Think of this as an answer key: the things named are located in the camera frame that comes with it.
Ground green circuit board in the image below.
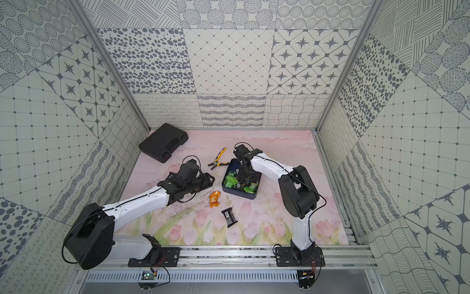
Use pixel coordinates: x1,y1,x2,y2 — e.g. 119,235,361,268
141,271,155,281

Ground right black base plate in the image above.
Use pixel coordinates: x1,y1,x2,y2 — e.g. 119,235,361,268
273,246,326,268

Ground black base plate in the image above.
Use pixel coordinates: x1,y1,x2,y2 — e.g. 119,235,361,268
127,247,181,268
273,246,326,268

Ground white vent grille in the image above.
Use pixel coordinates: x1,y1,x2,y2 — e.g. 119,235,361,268
86,269,297,282

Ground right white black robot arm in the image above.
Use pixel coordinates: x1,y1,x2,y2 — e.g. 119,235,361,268
234,143,326,254

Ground right black controller box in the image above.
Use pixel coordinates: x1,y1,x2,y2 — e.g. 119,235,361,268
297,271,316,290

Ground yellow black pliers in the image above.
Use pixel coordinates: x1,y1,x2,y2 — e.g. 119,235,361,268
208,147,230,170

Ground aluminium mounting rail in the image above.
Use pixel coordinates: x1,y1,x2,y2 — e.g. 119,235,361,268
75,244,379,271

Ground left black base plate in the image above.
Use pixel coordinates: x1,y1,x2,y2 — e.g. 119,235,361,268
127,247,181,268

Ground orange snack packet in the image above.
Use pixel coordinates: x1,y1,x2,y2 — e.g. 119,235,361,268
209,191,221,208

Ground black cookie packet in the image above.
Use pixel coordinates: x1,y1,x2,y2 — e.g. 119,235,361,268
222,207,238,228

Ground green snack packet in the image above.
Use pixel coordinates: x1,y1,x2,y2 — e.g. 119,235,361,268
223,173,239,189

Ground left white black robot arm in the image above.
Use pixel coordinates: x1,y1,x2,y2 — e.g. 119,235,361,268
62,159,215,270

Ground black plastic tool case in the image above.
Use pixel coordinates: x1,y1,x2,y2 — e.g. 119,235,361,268
138,123,188,163

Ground dark blue storage box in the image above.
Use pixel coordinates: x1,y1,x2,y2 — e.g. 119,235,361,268
222,159,261,200

